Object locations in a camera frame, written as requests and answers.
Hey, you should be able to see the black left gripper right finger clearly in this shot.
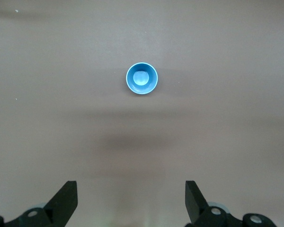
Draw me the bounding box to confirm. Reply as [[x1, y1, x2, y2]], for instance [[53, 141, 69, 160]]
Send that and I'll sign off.
[[184, 180, 279, 227]]

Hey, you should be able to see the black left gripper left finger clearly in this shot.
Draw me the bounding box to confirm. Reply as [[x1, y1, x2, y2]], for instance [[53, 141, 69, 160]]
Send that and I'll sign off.
[[0, 180, 78, 227]]

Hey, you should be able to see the blue plastic cup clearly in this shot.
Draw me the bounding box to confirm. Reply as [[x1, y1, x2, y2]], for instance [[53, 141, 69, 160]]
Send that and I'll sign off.
[[125, 62, 159, 95]]

